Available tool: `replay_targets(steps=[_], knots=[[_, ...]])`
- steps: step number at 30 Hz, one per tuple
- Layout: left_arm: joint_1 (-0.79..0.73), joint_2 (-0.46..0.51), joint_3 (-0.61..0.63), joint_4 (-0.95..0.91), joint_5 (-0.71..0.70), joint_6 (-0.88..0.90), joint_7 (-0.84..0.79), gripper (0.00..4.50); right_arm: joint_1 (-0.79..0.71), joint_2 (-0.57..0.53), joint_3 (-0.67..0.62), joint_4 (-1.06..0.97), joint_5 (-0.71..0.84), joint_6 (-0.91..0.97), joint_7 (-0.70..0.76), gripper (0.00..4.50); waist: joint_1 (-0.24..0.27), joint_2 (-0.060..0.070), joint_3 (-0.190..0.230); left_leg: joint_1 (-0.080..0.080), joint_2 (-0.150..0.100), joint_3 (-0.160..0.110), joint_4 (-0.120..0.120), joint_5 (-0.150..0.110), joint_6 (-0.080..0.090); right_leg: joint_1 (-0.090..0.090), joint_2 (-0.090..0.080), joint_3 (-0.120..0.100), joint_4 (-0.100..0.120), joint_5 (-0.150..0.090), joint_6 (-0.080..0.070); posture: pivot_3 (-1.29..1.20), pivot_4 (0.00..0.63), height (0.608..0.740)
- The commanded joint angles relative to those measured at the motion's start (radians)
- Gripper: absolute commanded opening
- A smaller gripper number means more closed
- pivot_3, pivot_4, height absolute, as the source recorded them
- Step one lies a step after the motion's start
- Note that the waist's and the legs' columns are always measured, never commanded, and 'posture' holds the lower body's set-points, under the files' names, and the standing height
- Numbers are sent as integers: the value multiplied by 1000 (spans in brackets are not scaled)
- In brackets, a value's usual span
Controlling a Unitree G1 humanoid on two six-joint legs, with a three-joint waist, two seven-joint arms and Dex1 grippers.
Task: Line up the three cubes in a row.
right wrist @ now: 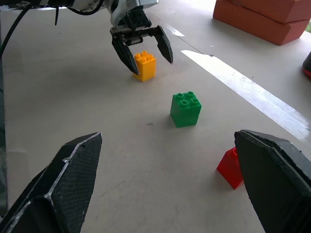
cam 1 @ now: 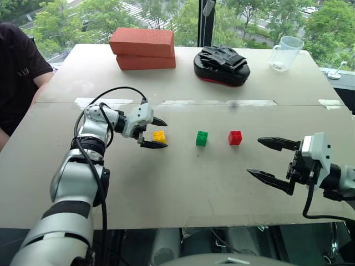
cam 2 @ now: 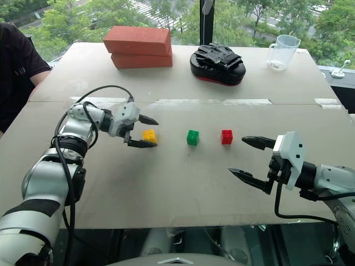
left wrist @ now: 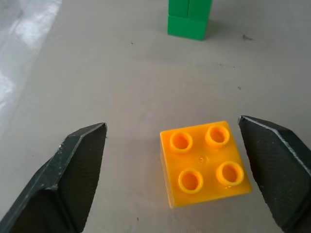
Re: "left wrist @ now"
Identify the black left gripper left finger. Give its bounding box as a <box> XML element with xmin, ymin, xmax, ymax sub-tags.
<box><xmin>0</xmin><ymin>122</ymin><xmax>108</xmax><ymax>233</ymax></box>

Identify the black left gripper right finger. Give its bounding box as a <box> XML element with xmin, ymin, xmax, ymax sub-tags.
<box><xmin>238</xmin><ymin>116</ymin><xmax>311</xmax><ymax>233</ymax></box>

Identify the yellow studded building block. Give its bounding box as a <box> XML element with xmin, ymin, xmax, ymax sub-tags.
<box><xmin>159</xmin><ymin>120</ymin><xmax>252</xmax><ymax>209</ymax></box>

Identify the green building block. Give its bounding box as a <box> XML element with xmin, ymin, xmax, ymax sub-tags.
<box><xmin>167</xmin><ymin>0</ymin><xmax>213</xmax><ymax>41</ymax></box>

